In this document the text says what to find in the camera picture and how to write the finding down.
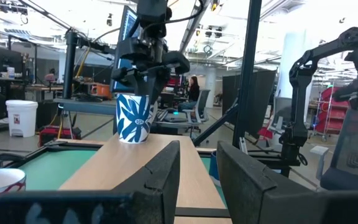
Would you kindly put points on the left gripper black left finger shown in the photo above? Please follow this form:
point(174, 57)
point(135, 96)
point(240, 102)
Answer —
point(154, 193)

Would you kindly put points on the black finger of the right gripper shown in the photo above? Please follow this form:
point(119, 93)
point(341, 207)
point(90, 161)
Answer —
point(144, 85)
point(162, 85)

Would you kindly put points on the navy blue mug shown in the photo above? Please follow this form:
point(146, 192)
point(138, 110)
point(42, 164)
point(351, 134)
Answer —
point(213, 168)

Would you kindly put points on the black monitor stand pole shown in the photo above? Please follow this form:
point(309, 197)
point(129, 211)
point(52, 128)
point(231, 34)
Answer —
point(70, 68)

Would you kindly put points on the white mug blue floral print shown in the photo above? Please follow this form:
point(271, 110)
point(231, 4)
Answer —
point(132, 121)

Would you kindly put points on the person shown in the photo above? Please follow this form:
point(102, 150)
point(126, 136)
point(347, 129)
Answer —
point(193, 90)

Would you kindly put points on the white plastic bin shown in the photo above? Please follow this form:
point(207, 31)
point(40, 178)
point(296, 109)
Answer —
point(22, 118)

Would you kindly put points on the red toolbox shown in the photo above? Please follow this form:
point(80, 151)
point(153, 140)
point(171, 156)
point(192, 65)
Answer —
point(54, 135)

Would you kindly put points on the white mug red lattice print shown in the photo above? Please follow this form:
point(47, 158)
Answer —
point(2, 179)

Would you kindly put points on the computer monitor blue screen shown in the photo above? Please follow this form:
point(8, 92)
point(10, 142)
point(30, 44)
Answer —
point(128, 25)

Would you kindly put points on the red storage rack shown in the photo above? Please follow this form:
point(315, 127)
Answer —
point(325, 118)

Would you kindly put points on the dark room divider panel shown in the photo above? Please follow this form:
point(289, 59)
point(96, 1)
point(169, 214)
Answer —
point(263, 99)

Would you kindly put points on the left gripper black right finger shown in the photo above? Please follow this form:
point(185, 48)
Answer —
point(247, 193)

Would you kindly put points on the black mesh chair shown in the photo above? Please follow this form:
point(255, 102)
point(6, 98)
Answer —
point(353, 149)

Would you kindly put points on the grey office chair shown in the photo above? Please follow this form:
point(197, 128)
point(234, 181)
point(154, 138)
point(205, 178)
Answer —
point(202, 105)

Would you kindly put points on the green table mat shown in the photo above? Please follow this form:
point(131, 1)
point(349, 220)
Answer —
point(54, 168)

